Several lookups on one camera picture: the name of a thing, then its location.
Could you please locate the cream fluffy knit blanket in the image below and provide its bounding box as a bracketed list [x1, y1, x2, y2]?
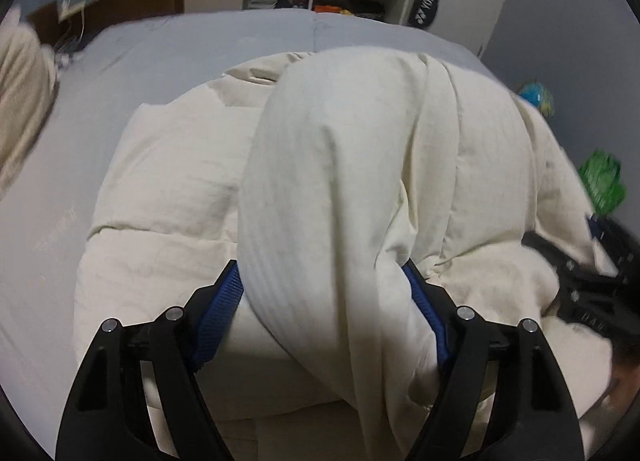
[0, 6, 58, 194]

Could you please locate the green plastic bag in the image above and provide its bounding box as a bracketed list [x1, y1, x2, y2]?
[578, 150, 627, 216]

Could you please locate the light blue bed sheet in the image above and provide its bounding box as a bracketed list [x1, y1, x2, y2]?
[1, 10, 483, 452]

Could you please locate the blue globe toy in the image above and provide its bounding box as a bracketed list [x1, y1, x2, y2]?
[518, 80, 555, 117]

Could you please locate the brown wooden headboard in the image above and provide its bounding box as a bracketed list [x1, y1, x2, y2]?
[26, 0, 184, 49]

